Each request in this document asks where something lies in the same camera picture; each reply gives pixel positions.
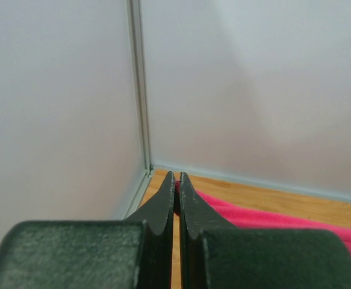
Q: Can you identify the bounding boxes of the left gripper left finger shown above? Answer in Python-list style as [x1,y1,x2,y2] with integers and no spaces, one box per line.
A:
[0,172,175,288]

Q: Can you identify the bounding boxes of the pink t-shirt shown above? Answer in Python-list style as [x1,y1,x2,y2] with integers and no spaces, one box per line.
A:
[174,179,351,288]

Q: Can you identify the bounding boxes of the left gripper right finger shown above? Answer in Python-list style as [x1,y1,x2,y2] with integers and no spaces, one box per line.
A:
[179,171,351,289]

